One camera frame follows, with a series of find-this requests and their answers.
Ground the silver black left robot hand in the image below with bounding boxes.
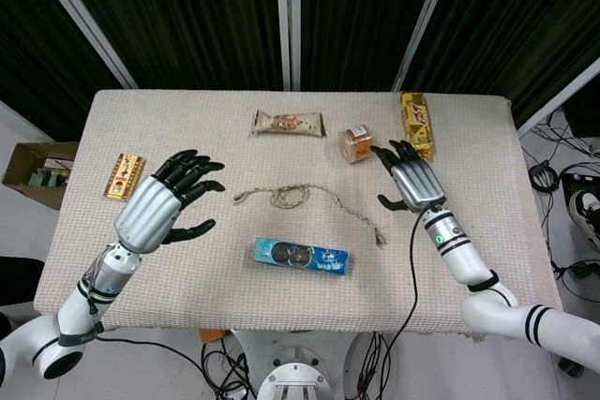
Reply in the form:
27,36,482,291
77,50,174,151
113,149,226,254

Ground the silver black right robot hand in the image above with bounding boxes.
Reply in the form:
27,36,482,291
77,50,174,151
369,140,446,214

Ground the braided jute rope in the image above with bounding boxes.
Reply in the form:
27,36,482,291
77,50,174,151
232,183,388,250

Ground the red gold flat box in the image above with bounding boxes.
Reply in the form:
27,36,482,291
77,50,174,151
102,152,147,201

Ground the gold foil snack pack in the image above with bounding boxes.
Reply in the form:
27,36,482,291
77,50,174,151
399,91,436,161

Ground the clear jar of orange snacks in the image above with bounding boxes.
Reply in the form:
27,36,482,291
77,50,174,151
337,124,376,166

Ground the open cardboard box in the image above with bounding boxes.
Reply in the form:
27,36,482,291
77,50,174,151
1,141,80,212

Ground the black round floor device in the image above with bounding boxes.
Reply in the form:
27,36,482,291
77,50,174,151
529,160,560,193

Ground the blue cookie box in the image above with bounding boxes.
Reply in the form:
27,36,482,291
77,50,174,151
252,237,352,277

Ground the brown beige snack bar wrapper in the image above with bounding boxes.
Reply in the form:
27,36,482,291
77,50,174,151
249,109,326,139

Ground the beige waffle tablecloth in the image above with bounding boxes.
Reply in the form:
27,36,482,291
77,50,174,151
33,88,563,338

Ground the white robot torso base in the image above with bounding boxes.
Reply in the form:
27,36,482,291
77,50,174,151
232,329,376,400

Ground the black caster wheel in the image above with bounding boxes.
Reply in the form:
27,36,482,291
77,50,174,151
557,356,583,377

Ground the black right hand cable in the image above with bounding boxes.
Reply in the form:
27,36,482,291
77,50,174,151
358,202,444,400

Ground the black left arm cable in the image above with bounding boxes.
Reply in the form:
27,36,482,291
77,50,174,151
86,294,221,400

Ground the black floor cable tangle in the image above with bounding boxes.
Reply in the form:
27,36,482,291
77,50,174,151
519,104,600,289

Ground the white partition post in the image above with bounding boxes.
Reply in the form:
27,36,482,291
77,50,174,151
515,57,600,135
22,0,140,90
274,0,302,91
392,0,463,92

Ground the black floor cable bundle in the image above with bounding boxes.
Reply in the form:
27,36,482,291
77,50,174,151
201,341,258,400

